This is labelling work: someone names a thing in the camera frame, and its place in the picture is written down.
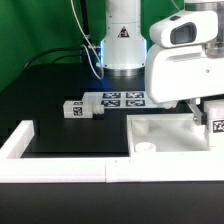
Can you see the white base marker plate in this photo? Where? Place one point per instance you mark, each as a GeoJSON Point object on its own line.
{"type": "Point", "coordinates": [120, 99]}

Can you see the white square tabletop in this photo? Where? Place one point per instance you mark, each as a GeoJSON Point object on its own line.
{"type": "Point", "coordinates": [169, 133]}

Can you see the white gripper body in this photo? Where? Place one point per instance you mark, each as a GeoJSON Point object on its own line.
{"type": "Point", "coordinates": [182, 73]}

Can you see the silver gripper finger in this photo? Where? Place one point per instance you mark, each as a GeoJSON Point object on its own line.
{"type": "Point", "coordinates": [199, 117]}

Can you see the white U-shaped obstacle fence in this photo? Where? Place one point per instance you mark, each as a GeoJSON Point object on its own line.
{"type": "Point", "coordinates": [145, 164]}

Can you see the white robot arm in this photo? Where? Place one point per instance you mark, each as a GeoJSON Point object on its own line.
{"type": "Point", "coordinates": [124, 50]}

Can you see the black work mat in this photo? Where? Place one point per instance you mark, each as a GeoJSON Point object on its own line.
{"type": "Point", "coordinates": [101, 136]}

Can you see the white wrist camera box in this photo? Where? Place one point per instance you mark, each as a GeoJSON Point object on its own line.
{"type": "Point", "coordinates": [185, 28]}

